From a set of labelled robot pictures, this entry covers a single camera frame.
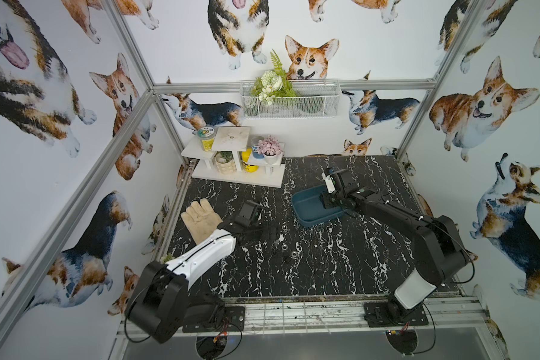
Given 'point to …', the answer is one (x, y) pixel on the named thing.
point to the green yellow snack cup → (207, 136)
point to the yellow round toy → (245, 157)
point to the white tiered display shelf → (236, 139)
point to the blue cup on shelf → (255, 153)
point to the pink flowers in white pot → (271, 148)
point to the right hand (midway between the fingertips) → (331, 189)
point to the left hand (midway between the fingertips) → (268, 225)
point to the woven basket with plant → (225, 162)
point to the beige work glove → (201, 220)
